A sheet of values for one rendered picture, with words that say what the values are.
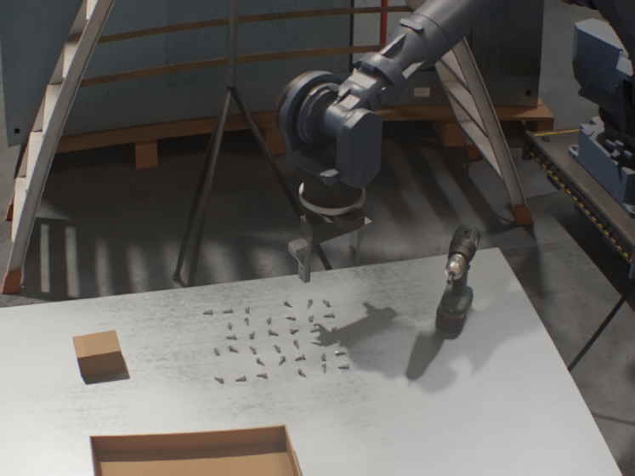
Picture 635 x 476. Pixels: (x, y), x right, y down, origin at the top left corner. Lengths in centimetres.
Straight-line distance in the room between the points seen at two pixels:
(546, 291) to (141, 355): 180
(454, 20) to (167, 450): 114
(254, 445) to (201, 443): 11
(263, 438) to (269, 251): 171
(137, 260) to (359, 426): 173
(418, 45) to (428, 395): 76
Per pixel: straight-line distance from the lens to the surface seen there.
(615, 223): 333
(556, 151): 373
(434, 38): 203
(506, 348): 216
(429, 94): 421
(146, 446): 186
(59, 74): 351
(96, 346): 204
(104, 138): 400
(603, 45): 330
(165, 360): 208
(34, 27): 385
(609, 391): 308
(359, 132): 188
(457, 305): 215
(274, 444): 188
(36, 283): 346
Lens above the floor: 205
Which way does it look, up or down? 36 degrees down
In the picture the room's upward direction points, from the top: 2 degrees clockwise
